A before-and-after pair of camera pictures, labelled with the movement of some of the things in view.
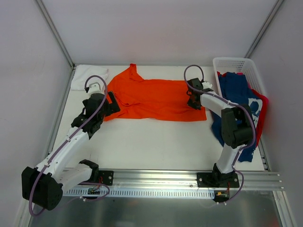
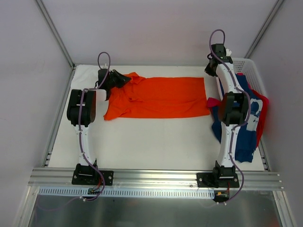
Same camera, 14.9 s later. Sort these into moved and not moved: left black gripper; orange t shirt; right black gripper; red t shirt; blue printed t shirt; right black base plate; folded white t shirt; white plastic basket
Moved: orange t shirt; left black gripper; right black gripper
Not moved: right black base plate; blue printed t shirt; folded white t shirt; white plastic basket; red t shirt
